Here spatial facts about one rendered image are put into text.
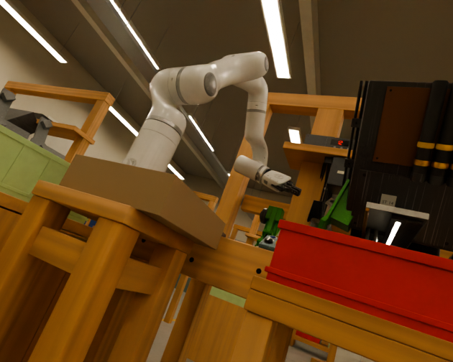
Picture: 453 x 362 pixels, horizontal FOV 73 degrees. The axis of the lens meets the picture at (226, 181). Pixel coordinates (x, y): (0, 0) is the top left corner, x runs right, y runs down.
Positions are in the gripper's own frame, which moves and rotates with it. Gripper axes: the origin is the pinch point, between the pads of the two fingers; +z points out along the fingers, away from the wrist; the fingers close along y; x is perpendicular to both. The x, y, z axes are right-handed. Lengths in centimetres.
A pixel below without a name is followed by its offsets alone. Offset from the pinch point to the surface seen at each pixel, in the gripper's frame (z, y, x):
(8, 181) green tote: -53, -87, -8
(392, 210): 36.8, -21.2, -19.8
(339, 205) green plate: 20.2, -7.5, -6.9
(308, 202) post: 0.0, 22.0, 15.1
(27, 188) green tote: -52, -83, -5
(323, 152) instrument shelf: -3.1, 29.9, -9.7
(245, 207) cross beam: -31.4, 16.6, 33.3
